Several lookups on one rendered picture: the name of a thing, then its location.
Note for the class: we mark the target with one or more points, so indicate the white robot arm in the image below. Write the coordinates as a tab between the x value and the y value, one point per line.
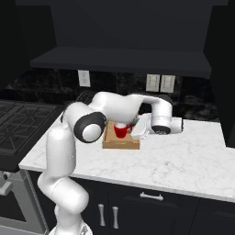
61	153

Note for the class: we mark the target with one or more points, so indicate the black base cupboard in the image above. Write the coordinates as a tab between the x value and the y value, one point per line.
217	218

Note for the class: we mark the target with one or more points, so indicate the red mug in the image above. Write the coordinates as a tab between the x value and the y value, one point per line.
120	131

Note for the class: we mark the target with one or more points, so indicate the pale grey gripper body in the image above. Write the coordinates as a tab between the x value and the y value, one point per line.
141	128

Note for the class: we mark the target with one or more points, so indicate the black drawer front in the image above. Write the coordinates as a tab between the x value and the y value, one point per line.
171	202

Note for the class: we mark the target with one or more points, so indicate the wooden tray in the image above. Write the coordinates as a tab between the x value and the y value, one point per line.
117	143

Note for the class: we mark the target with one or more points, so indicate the black gas hob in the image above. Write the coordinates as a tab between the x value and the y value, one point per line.
21	128

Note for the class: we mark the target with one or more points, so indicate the white wall socket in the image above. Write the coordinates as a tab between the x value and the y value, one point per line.
84	78

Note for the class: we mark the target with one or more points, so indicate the steel oven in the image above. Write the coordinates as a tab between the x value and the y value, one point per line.
18	208

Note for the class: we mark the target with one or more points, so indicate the black cupboard door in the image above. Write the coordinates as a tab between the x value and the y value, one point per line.
95	195
147	223

